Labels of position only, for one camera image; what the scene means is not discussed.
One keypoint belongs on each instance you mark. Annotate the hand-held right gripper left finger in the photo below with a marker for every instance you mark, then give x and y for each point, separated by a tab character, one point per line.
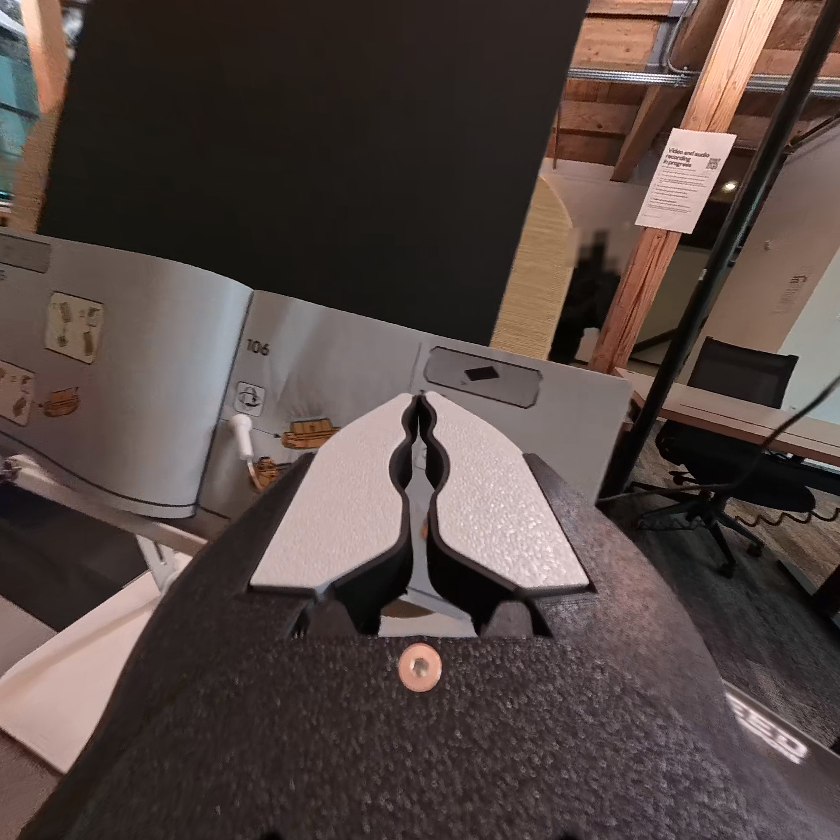
334	518

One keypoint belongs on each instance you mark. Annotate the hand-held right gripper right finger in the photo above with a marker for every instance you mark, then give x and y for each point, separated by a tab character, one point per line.
505	518

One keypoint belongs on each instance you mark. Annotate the instruction booklet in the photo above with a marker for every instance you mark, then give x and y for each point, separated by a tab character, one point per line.
164	394

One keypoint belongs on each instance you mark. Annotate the wooden desk with black legs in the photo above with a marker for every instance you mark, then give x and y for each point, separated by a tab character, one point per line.
722	410

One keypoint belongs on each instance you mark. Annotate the black office chair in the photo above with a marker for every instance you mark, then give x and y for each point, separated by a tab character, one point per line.
741	380

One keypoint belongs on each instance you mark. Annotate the white book stand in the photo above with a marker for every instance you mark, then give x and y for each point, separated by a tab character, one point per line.
52	689

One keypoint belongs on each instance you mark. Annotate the black toy car box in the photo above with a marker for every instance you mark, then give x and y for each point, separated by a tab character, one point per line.
774	741

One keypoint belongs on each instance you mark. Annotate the large dark panel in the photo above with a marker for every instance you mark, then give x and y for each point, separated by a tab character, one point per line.
295	164

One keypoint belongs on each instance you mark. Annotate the white paper notice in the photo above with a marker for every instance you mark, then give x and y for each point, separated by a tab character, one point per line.
682	184

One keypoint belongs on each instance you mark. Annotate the grey ceiling pipe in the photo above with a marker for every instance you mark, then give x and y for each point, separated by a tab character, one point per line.
623	73

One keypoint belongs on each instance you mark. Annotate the wooden post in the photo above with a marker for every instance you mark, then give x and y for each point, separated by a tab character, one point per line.
656	275

